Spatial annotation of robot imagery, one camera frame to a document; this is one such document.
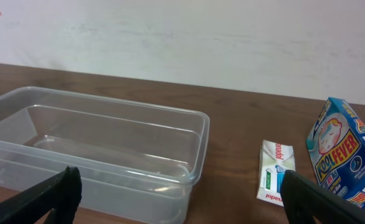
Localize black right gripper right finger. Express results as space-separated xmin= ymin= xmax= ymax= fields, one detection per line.
xmin=280 ymin=170 xmax=365 ymax=224

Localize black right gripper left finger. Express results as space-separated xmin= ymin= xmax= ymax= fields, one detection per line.
xmin=0 ymin=167 xmax=82 ymax=224

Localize white Panadol box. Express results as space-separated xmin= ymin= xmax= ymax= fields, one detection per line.
xmin=257 ymin=140 xmax=295 ymax=207

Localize blue KoolFever box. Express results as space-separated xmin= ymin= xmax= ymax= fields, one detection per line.
xmin=306 ymin=97 xmax=365 ymax=208

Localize clear plastic container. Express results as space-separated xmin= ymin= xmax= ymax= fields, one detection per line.
xmin=0 ymin=86 xmax=210 ymax=223

